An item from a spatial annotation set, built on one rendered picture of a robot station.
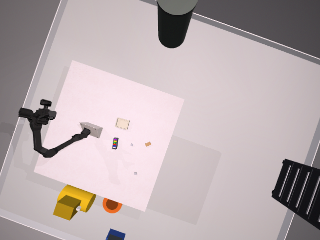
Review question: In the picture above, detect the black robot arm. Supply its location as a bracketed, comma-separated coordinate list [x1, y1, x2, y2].
[19, 107, 91, 158]

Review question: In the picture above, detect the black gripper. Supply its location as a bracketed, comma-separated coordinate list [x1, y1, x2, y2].
[35, 99, 52, 125]

